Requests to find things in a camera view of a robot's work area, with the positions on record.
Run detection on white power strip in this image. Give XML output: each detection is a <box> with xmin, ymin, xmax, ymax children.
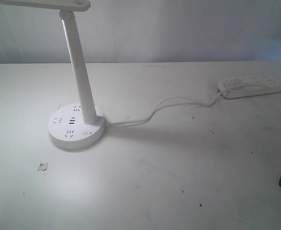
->
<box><xmin>217</xmin><ymin>72</ymin><xmax>281</xmax><ymax>99</ymax></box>

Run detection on white lamp power cable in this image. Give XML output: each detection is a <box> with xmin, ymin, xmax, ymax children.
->
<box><xmin>103</xmin><ymin>81</ymin><xmax>265</xmax><ymax>127</ymax></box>

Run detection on white desk lamp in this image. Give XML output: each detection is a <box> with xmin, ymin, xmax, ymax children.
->
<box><xmin>0</xmin><ymin>0</ymin><xmax>106</xmax><ymax>151</ymax></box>

